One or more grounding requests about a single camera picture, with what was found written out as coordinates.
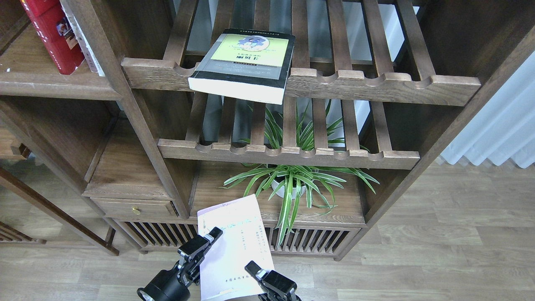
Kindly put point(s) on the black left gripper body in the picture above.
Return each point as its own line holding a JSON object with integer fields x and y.
{"x": 173, "y": 284}

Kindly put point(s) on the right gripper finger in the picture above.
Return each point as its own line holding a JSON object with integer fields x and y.
{"x": 255, "y": 271}

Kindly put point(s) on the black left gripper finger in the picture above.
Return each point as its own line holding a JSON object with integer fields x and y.
{"x": 193, "y": 252}

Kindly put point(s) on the dark wooden furniture at left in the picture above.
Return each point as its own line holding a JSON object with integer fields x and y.
{"x": 10, "y": 235}

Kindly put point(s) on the red book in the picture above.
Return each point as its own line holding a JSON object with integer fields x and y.
{"x": 52, "y": 25}

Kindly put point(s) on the green spider plant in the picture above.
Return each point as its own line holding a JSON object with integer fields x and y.
{"x": 292, "y": 181}

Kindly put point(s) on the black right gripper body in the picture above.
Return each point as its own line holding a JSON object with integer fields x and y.
{"x": 277, "y": 287}

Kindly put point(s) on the brass drawer knob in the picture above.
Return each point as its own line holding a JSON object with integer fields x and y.
{"x": 136, "y": 211}

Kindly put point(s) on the white book in shelf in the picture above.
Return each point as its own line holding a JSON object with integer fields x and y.
{"x": 90, "y": 57}

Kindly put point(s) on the green and black book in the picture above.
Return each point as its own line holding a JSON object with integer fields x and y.
{"x": 246, "y": 64}

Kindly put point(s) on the dark wooden bookshelf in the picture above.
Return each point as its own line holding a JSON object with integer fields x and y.
{"x": 387, "y": 83}

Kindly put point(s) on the white curtain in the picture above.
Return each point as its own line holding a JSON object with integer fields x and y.
{"x": 505, "y": 128}

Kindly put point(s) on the white and purple book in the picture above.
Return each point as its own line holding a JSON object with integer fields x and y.
{"x": 243, "y": 239}

